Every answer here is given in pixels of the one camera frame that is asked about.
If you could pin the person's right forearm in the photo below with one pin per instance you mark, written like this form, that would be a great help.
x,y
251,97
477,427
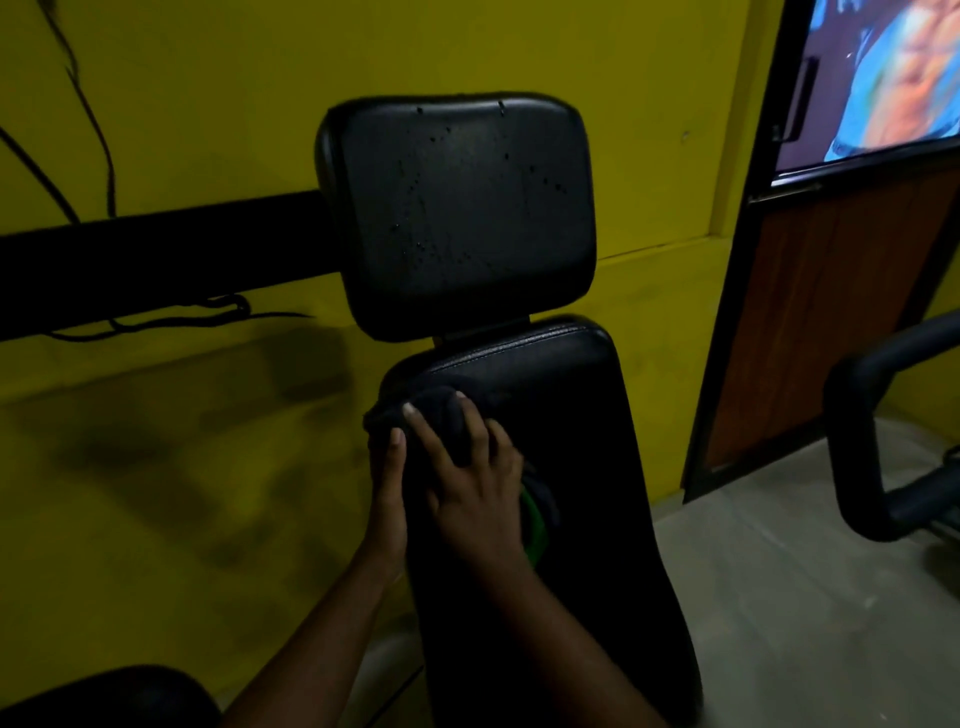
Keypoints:
x,y
570,652

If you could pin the dark grey green cloth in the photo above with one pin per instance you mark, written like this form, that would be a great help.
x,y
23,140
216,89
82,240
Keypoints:
x,y
439,412

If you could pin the person's right hand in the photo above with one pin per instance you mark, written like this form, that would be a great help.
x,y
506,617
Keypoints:
x,y
480,510

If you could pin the brown wooden door panel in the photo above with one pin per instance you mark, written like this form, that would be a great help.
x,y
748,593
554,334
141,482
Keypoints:
x,y
825,300

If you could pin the person's left forearm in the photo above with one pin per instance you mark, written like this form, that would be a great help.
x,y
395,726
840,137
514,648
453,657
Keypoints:
x,y
315,652

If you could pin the person's left hand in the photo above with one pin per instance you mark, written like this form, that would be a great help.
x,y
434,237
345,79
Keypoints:
x,y
388,510

